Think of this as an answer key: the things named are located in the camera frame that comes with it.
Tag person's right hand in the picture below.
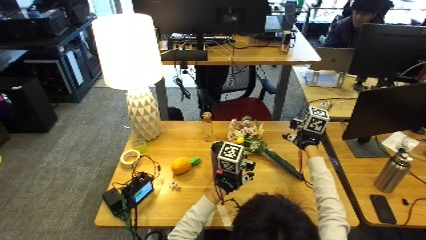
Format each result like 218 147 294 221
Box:
282 117 322 150

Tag person's left hand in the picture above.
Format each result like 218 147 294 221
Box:
210 141 257 195

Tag white marker cube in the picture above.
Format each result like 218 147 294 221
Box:
216 141 246 175
302 106 332 136

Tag dried flower bouquet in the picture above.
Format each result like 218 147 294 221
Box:
226 115 309 182

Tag red office chair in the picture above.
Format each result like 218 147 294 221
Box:
194 64 278 122

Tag orange toy pineapple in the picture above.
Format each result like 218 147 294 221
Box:
171 155 202 176

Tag clear glass bottle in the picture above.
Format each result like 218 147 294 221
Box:
201 111 214 143

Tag black computer monitor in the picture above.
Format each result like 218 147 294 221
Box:
131 0 273 62
348 23 426 92
341 82 426 159

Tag white paper sheet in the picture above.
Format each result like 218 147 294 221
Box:
381 131 421 154

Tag silver laptop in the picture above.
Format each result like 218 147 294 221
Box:
309 46 357 74

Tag black device with screen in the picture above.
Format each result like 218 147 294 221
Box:
124 173 156 208

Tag steel water bottle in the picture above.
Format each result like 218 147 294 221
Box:
373 147 414 194

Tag wooden desk with grey legs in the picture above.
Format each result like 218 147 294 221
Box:
152 31 322 122

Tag small green tape roll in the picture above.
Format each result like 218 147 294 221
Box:
131 138 148 154

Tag white tape roll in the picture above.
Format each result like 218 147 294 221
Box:
119 149 143 169

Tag black smartphone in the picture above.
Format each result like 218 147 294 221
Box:
369 194 398 225

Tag black box device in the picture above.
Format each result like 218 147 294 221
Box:
101 188 131 218

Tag black keyboard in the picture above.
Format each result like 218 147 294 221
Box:
168 32 237 44

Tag white table lamp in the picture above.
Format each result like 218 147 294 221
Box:
91 12 165 143

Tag black cabinet box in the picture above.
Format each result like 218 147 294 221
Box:
0 76 59 134

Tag black shelf unit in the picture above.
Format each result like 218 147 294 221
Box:
0 8 104 104

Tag black cable bundle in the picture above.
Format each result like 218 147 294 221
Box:
111 153 163 240

